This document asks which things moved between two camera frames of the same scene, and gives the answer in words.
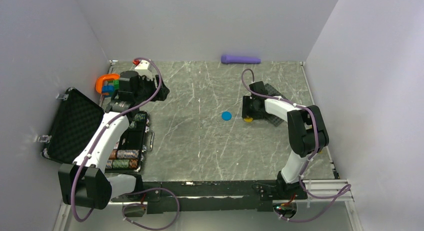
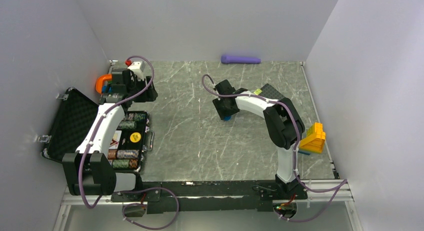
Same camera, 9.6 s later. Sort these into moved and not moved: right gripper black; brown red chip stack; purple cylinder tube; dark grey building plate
Moved: right gripper black
Not moved: purple cylinder tube; brown red chip stack; dark grey building plate
